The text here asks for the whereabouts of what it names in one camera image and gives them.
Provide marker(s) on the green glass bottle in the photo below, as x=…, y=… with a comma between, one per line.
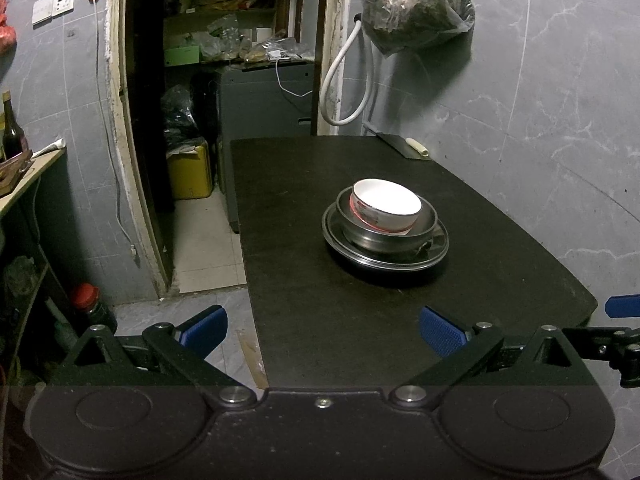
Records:
x=60, y=325

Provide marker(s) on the white bowl with red rim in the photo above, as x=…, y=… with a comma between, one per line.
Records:
x=385, y=200

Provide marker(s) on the shelf clutter of packets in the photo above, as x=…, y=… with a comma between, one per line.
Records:
x=250, y=40

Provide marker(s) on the wooden tray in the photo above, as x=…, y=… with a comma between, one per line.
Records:
x=15, y=172

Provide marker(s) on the rolled white paper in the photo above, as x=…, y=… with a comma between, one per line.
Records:
x=50, y=146

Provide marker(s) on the grey wall pipe fitting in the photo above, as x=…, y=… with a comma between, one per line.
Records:
x=371, y=127

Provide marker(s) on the yellow plastic container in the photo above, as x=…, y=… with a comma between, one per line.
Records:
x=190, y=175

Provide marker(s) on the stainless steel plate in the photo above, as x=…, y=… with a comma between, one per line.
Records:
x=430, y=257

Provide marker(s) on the dark glass bottle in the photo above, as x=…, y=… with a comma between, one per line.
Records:
x=12, y=135

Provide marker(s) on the cream door frame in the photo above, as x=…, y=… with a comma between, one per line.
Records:
x=115, y=110

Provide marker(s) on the dark grey cabinet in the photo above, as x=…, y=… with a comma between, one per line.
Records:
x=265, y=110

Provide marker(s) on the red capped jar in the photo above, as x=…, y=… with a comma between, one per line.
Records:
x=92, y=305

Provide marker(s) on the black plastic bag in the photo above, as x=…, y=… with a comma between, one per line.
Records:
x=177, y=115

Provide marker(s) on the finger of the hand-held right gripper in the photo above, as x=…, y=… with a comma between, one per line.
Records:
x=625, y=306
x=607, y=347

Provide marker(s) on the clear bag of dark greens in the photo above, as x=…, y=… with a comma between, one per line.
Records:
x=417, y=7

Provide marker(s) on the green box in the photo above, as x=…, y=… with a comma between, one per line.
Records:
x=182, y=56

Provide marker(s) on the stainless steel bowl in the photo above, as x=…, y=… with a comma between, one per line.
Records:
x=425, y=225

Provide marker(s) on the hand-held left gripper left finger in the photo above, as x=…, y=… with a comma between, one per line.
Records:
x=205, y=330

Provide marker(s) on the wooden side counter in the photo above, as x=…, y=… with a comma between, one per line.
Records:
x=35, y=170

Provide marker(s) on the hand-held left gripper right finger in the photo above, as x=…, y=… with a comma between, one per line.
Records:
x=440, y=332

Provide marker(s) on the red plastic bag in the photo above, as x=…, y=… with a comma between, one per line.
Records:
x=6, y=30

